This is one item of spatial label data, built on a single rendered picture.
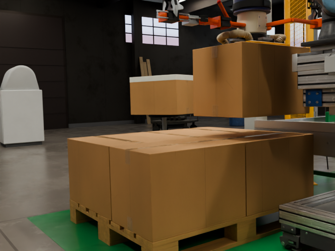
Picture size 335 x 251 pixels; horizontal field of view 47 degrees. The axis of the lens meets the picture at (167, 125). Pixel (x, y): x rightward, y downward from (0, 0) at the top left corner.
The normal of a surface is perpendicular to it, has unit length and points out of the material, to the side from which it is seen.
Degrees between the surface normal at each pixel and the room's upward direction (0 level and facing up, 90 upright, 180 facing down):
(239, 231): 90
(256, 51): 90
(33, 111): 90
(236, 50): 90
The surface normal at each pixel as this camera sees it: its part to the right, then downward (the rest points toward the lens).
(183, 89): 0.82, 0.02
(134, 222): -0.82, 0.06
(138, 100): -0.57, 0.07
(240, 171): 0.57, 0.04
